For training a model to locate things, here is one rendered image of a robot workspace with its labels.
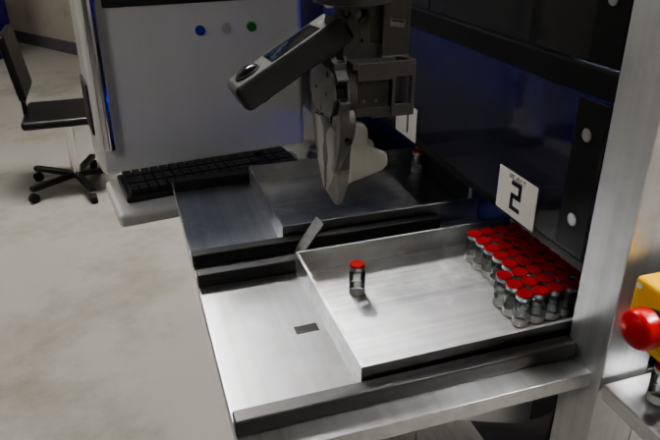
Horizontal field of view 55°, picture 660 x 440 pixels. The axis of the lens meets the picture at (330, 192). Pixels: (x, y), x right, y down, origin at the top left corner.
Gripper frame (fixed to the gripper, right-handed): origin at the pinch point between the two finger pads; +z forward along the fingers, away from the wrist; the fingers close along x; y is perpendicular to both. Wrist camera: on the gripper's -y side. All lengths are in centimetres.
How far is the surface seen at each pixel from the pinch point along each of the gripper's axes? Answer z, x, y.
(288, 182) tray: 21, 52, 9
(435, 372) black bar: 19.6, -7.6, 9.6
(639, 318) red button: 8.4, -18.4, 24.3
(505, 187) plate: 7.2, 9.4, 27.4
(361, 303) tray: 21.4, 9.5, 7.6
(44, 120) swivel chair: 66, 261, -58
